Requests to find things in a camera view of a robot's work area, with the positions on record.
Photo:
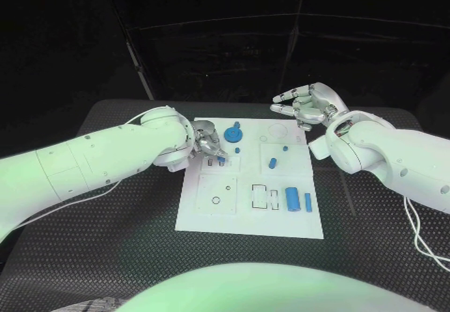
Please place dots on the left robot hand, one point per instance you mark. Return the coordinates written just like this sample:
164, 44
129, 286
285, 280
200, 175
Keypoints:
206, 143

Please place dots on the blue gear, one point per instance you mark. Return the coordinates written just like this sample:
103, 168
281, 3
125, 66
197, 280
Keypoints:
232, 135

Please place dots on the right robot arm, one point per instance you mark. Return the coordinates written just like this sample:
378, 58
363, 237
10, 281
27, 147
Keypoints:
386, 151

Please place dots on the thick blue cylinder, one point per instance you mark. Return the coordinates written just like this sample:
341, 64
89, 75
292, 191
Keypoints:
292, 200

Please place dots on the medium blue peg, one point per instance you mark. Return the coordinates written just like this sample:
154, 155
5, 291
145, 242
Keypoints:
272, 163

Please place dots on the blue plug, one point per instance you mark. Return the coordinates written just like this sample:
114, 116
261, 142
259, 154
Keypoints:
220, 159

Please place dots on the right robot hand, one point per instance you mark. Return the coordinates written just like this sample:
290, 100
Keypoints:
313, 114

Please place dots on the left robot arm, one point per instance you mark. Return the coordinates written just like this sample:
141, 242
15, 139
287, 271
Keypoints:
88, 158

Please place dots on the white task board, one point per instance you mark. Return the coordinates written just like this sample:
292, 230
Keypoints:
245, 219

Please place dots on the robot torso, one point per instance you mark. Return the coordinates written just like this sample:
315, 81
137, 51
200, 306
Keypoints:
262, 287

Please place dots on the thin blue cylinder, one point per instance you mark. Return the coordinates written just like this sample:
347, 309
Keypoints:
307, 202

